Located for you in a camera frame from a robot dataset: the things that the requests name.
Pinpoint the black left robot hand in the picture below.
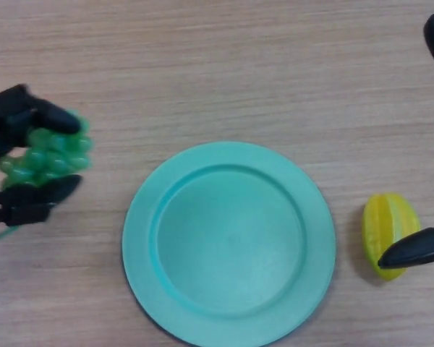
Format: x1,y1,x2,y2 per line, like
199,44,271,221
0,85,83,227

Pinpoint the green grapes bunch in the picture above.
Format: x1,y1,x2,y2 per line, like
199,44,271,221
0,108,94,243

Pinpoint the yellow starfruit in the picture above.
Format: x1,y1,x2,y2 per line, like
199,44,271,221
362,192,422,282

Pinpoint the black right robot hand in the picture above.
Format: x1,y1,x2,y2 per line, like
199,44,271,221
378,13,434,269

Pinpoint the green round plate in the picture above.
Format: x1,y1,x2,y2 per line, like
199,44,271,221
122,141,336,347

